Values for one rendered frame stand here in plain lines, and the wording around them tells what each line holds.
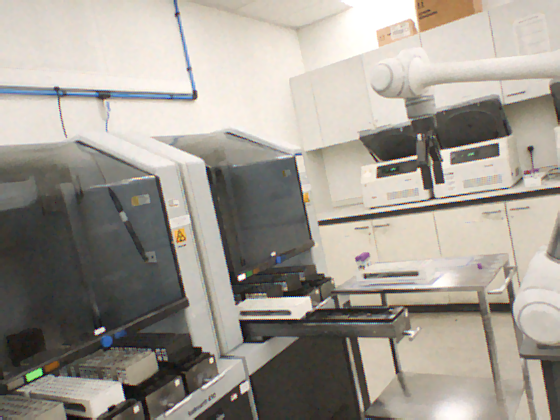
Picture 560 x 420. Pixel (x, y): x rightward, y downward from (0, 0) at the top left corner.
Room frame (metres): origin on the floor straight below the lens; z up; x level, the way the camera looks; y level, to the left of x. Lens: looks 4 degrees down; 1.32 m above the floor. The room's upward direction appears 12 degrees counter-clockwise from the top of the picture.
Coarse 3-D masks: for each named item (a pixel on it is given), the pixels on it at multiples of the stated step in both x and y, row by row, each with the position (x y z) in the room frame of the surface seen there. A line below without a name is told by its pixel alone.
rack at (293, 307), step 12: (252, 300) 1.90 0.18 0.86; (264, 300) 1.86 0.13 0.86; (276, 300) 1.82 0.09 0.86; (288, 300) 1.78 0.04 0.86; (300, 300) 1.74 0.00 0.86; (240, 312) 1.88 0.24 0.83; (252, 312) 1.86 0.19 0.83; (264, 312) 1.83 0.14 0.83; (276, 312) 1.85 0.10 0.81; (288, 312) 1.82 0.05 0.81; (300, 312) 1.70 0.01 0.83
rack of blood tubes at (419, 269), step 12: (372, 264) 2.01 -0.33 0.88; (384, 264) 1.96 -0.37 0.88; (396, 264) 1.92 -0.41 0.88; (408, 264) 1.88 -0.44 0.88; (420, 264) 1.84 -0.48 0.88; (432, 264) 1.85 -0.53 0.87; (360, 276) 1.95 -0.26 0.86; (372, 276) 1.96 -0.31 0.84; (384, 276) 1.93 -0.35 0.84; (396, 276) 1.96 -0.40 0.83; (408, 276) 1.92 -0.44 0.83; (420, 276) 1.80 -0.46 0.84; (432, 276) 1.83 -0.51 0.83
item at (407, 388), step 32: (480, 256) 2.02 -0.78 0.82; (352, 288) 1.93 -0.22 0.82; (384, 288) 1.83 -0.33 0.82; (416, 288) 1.75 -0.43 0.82; (448, 288) 1.69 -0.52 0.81; (480, 288) 1.62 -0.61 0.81; (512, 288) 1.96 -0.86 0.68; (352, 384) 1.96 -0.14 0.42; (416, 384) 2.13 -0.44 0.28; (448, 384) 2.07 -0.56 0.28; (480, 384) 2.02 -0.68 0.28; (512, 384) 1.96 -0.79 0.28; (384, 416) 1.92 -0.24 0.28; (416, 416) 1.87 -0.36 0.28; (448, 416) 1.82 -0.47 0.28; (480, 416) 1.78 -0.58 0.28; (512, 416) 1.74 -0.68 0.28
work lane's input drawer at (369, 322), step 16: (240, 320) 1.82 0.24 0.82; (256, 320) 1.78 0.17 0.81; (272, 320) 1.74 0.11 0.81; (288, 320) 1.70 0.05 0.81; (304, 320) 1.67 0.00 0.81; (320, 320) 1.63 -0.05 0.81; (336, 320) 1.60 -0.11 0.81; (352, 320) 1.56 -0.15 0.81; (368, 320) 1.53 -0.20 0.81; (384, 320) 1.50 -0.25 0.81; (400, 320) 1.52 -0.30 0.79; (288, 336) 1.70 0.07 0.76; (304, 336) 1.66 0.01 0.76; (320, 336) 1.62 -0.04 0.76; (336, 336) 1.59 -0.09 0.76; (352, 336) 1.56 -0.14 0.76; (368, 336) 1.53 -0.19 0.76; (384, 336) 1.49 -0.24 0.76; (400, 336) 1.50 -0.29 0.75
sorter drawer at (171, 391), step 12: (156, 384) 1.35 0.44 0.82; (168, 384) 1.37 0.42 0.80; (180, 384) 1.40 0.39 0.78; (132, 396) 1.33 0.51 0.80; (144, 396) 1.31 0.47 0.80; (156, 396) 1.33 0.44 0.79; (168, 396) 1.36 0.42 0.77; (180, 396) 1.39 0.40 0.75; (144, 408) 1.31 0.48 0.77; (156, 408) 1.32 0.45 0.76; (168, 408) 1.35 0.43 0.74
